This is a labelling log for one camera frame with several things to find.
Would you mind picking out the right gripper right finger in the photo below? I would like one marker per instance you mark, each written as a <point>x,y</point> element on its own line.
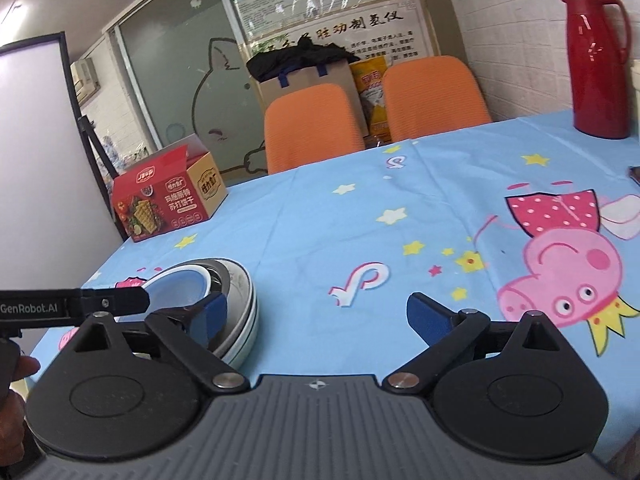
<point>514,391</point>

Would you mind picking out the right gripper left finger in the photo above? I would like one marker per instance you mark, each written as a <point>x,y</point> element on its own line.
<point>184,374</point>

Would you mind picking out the blue translucent plastic bowl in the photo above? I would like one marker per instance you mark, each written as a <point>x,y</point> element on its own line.
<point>180,284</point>

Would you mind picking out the white plate with floral rim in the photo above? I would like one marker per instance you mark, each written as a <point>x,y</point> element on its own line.
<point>243,293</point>

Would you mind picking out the stainless steel bowl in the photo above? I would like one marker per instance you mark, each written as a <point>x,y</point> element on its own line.
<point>221,280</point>

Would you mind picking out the person's left hand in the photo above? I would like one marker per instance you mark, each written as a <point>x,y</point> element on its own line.
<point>12,415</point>

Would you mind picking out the black whiteboard stand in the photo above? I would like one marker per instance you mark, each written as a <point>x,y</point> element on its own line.
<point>89,140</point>

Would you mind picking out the blue cartoon pig tablecloth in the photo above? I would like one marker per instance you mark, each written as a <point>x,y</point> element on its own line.
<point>501,218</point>

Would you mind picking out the red cracker cardboard box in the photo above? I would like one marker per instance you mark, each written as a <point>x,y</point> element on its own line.
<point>176,187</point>

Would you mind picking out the black smartphone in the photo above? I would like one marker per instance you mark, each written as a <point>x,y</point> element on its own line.
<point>634,173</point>

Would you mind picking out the red thermos jug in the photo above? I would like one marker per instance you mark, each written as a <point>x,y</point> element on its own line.
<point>599,42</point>

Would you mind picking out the right orange chair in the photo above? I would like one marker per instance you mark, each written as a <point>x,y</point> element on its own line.
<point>430,96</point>

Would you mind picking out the orange chair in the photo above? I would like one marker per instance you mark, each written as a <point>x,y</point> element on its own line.
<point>310,125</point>
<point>430,96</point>

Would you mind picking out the left orange chair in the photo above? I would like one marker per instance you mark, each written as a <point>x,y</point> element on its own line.
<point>310,125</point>

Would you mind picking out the yellow snack bag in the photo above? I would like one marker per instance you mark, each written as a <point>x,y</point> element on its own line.
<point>368,75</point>

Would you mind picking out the brown paper bag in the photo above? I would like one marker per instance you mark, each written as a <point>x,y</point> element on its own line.
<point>338,73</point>

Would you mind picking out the black cloth on bag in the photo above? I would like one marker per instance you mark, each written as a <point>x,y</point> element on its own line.
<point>267,65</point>

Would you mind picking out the Chinese text wall poster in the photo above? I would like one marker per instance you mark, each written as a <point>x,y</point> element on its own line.
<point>397,30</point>

